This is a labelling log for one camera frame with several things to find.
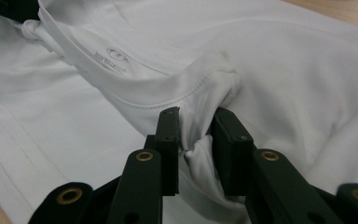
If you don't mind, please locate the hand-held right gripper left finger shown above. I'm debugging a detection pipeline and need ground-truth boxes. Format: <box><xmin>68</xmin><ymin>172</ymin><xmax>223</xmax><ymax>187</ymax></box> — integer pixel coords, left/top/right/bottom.
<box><xmin>144</xmin><ymin>105</ymin><xmax>182</xmax><ymax>197</ymax></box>

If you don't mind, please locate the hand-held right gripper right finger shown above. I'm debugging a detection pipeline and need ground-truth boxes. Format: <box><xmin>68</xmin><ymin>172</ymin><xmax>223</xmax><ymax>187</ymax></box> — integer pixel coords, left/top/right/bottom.
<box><xmin>211</xmin><ymin>106</ymin><xmax>256</xmax><ymax>197</ymax></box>

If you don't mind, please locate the white t-shirt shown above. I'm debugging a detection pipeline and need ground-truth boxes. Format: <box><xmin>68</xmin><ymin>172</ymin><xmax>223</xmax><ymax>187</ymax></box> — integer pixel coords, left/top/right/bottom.
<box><xmin>0</xmin><ymin>0</ymin><xmax>358</xmax><ymax>224</ymax></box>

